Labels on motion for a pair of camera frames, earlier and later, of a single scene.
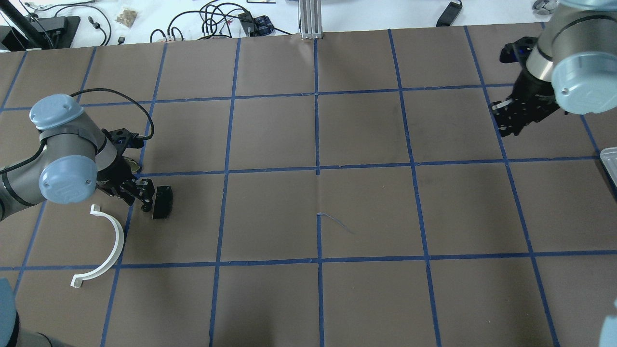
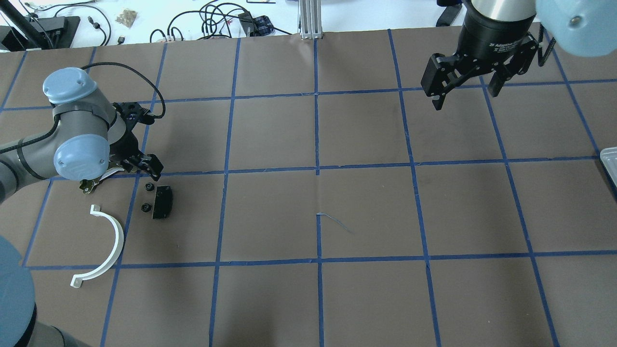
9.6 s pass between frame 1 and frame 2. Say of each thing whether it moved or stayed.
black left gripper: moved
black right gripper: moved
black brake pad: stayed
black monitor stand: stayed
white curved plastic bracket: stayed
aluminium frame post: stayed
